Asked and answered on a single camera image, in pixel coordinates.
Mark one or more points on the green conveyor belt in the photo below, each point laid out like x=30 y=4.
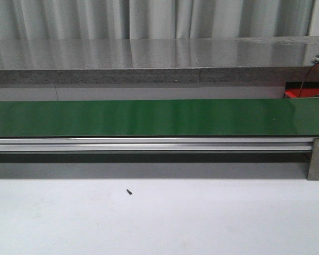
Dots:
x=106 y=118

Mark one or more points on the red plastic tray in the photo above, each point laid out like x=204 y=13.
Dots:
x=301 y=90

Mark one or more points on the grey stone counter ledge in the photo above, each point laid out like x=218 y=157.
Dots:
x=118 y=61

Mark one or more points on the grey curtain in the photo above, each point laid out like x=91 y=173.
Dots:
x=153 y=19

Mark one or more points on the aluminium conveyor side rail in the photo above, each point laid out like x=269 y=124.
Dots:
x=157 y=144

